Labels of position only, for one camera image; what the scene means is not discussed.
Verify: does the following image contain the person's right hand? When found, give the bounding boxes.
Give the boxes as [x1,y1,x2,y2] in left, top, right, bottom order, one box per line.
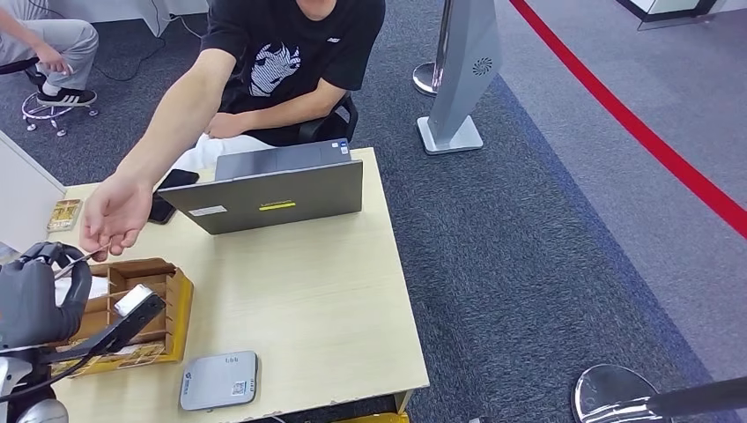
[78,174,155,263]

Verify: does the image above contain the person's hand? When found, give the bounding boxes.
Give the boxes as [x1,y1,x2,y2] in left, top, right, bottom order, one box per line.
[34,45,75,77]

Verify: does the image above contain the person's left hand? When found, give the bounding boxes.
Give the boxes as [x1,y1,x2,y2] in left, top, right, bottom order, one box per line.
[203,112,253,141]

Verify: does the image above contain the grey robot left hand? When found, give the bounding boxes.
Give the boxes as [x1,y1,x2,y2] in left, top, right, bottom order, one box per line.
[0,241,94,352]

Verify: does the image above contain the white ID card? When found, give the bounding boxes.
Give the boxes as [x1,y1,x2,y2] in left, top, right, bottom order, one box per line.
[53,247,110,281]

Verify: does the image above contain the person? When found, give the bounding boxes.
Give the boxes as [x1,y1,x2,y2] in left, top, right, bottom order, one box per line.
[0,0,101,108]
[78,0,387,263]

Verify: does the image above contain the gold patterned card packet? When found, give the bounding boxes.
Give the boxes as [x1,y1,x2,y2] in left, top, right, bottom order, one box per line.
[46,198,85,234]

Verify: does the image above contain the patterned room key cards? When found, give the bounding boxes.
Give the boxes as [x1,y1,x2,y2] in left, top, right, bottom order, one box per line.
[51,340,168,373]

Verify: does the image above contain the grey card reader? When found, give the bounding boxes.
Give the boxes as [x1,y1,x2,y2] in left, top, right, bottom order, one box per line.
[179,351,260,412]

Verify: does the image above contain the chrome base stool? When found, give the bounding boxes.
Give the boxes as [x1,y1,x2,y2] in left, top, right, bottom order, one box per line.
[0,56,100,139]

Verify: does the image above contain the black smartphone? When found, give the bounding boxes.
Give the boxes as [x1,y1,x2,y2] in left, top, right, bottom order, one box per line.
[146,169,202,226]

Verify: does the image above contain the white cards stack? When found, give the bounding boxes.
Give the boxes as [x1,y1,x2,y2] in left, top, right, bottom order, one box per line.
[55,275,113,308]

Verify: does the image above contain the grey laptop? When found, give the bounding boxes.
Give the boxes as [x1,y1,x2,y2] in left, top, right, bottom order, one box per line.
[157,138,365,236]

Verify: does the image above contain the white side cabinet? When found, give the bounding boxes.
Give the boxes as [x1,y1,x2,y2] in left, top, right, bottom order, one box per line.
[0,129,67,256]

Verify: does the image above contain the black office chair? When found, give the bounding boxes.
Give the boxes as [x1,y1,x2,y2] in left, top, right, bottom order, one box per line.
[296,92,360,145]

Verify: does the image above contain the yellow tray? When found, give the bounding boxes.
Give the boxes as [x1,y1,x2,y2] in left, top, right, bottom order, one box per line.
[49,268,196,378]

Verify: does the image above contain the grey kiosk stand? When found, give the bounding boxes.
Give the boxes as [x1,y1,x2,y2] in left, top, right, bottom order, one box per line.
[416,0,504,157]

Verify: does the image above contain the yellow box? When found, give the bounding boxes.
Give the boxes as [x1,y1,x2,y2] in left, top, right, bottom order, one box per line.
[335,412,410,423]

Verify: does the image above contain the red barrier belt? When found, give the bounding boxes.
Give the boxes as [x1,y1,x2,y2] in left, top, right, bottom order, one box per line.
[507,0,747,241]

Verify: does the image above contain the display platform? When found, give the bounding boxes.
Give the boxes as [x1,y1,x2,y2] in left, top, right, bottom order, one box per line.
[612,0,747,33]

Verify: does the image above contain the black floor cable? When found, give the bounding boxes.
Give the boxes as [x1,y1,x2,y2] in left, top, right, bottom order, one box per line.
[92,14,195,84]

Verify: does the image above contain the black robot wrist cable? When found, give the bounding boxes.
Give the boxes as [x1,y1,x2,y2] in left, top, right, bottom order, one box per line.
[0,349,101,405]

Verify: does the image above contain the left wrist camera pale box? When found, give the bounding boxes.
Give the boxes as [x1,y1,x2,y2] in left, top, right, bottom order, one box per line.
[41,284,168,364]

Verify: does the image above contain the chrome stanchion post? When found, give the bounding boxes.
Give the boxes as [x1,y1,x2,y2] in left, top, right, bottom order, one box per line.
[412,0,455,98]

